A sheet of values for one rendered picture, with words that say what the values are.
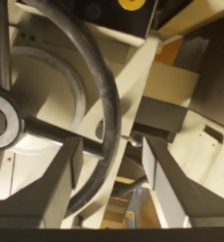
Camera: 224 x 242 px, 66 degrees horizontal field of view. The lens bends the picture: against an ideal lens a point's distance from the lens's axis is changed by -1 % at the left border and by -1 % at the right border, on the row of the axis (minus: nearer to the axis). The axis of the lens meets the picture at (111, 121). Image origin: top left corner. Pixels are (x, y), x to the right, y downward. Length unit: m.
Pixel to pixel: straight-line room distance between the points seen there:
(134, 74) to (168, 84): 0.72
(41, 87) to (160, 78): 0.89
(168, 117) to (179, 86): 0.21
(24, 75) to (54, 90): 0.06
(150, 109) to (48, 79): 0.88
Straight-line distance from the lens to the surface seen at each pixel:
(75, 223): 0.63
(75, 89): 0.36
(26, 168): 0.59
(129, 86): 0.46
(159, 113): 1.18
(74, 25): 0.22
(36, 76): 0.36
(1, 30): 0.27
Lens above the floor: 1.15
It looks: 4 degrees down
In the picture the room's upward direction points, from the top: 76 degrees counter-clockwise
